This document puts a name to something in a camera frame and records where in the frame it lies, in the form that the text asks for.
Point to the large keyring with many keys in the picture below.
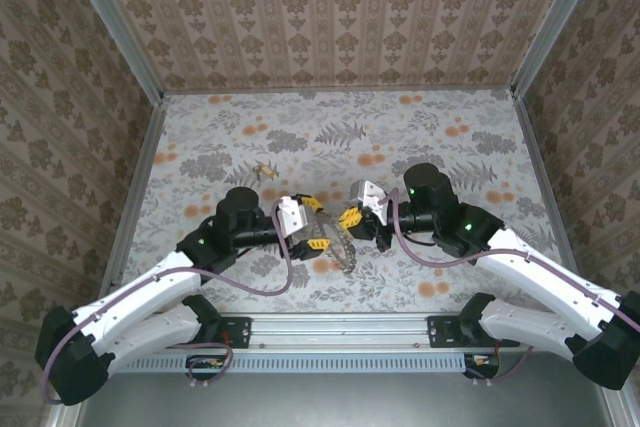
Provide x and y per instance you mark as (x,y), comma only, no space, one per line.
(340,252)

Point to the small wiring connector board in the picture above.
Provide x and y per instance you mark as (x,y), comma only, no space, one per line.
(205,363)
(484,362)

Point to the grey metal panel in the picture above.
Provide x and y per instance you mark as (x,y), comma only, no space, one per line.
(325,402)

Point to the small brass key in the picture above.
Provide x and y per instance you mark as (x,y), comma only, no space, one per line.
(267,171)

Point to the aluminium frame post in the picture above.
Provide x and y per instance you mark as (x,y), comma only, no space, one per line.
(112,22)
(557,22)

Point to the aluminium side rail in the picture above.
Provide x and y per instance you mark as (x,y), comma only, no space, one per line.
(135,197)
(537,157)

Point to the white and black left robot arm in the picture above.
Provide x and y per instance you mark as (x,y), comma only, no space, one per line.
(165,322)

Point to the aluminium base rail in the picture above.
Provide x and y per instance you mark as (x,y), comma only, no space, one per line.
(325,329)

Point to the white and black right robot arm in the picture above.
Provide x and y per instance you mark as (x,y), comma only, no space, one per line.
(530,281)

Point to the aluminium back rail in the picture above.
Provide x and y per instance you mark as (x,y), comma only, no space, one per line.
(340,91)

